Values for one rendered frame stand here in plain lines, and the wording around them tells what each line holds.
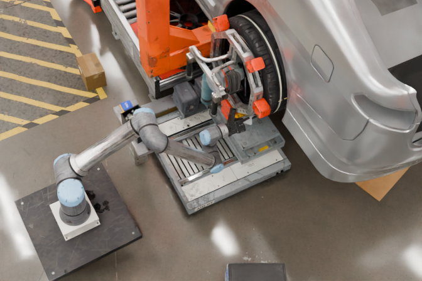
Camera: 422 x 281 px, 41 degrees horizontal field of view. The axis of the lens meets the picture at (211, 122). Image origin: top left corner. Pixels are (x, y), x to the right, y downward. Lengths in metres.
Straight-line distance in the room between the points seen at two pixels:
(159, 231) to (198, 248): 0.29
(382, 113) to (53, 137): 2.50
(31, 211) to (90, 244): 0.45
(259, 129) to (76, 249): 1.52
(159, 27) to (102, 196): 1.14
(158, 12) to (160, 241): 1.51
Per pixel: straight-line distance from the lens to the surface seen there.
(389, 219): 4.22
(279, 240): 3.95
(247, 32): 3.37
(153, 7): 3.48
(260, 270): 3.49
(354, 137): 2.92
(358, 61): 2.70
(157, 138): 3.15
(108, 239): 3.59
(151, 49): 3.74
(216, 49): 3.77
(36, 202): 3.78
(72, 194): 3.35
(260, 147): 4.10
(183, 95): 4.00
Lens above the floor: 3.58
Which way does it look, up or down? 55 degrees down
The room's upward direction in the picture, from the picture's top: 5 degrees clockwise
